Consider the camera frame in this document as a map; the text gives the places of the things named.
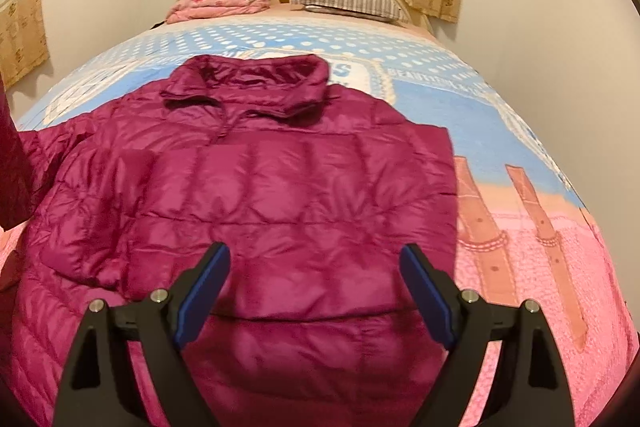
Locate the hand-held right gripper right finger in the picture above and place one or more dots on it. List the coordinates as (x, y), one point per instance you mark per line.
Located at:
(429, 294)

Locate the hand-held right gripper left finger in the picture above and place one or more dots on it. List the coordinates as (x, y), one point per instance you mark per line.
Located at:
(200, 294)

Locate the magenta puffer jacket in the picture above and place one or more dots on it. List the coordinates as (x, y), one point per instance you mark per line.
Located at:
(270, 207)

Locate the pink and blue printed blanket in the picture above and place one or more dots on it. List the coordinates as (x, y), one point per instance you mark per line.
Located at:
(510, 187)

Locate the folded pink floral quilt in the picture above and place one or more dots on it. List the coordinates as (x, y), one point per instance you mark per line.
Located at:
(220, 2)

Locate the grey striped pillow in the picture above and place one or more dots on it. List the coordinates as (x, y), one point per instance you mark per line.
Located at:
(347, 2)

